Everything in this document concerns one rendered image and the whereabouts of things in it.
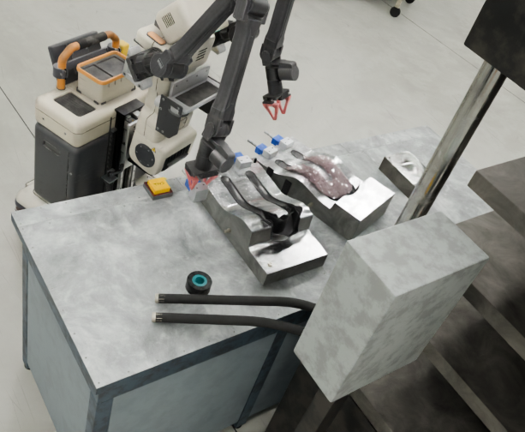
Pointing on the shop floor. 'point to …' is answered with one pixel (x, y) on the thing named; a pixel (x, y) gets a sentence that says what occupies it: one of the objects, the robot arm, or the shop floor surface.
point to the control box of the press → (383, 308)
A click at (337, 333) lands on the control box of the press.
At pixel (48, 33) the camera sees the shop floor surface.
